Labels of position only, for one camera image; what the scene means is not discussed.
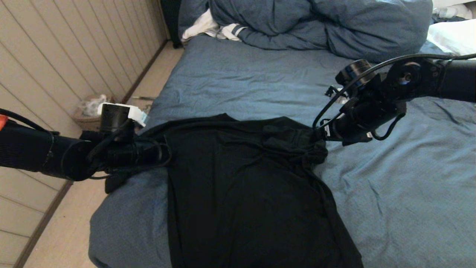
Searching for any black moon print T-shirt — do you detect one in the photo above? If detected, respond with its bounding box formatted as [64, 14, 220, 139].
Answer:
[105, 114, 364, 268]

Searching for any brown trash bin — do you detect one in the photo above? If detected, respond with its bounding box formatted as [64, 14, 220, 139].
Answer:
[73, 95, 116, 131]

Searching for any clear plastic bin liner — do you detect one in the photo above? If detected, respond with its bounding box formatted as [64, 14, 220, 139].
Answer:
[78, 95, 108, 118]

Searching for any crumpled blue duvet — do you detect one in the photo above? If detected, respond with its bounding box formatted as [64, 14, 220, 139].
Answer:
[178, 0, 434, 63]

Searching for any white pillow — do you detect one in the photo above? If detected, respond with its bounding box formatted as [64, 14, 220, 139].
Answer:
[427, 19, 476, 56]

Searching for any blue bed sheet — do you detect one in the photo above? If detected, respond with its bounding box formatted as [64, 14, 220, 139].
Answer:
[89, 34, 476, 268]

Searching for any black bedside furniture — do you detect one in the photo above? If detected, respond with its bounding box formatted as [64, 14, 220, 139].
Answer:
[161, 0, 183, 50]

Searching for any white garment with blue stripes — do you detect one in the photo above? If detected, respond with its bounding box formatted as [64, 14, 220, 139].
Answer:
[181, 9, 248, 42]

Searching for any white crumpled bedding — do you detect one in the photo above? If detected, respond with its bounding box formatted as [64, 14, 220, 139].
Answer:
[432, 0, 476, 21]

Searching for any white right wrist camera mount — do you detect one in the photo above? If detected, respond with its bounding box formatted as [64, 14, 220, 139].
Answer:
[324, 86, 350, 105]

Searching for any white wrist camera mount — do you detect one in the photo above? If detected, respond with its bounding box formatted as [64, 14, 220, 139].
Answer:
[97, 102, 148, 127]
[324, 86, 350, 105]

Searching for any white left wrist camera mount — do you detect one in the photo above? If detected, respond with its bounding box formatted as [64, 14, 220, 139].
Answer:
[97, 102, 148, 127]

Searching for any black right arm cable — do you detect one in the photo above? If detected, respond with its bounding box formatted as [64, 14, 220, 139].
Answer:
[312, 53, 476, 142]

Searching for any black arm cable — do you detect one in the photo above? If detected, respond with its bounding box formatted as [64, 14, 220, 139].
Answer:
[312, 53, 476, 142]
[0, 108, 173, 180]

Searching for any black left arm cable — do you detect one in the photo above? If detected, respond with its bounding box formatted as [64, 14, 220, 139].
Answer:
[0, 108, 173, 180]

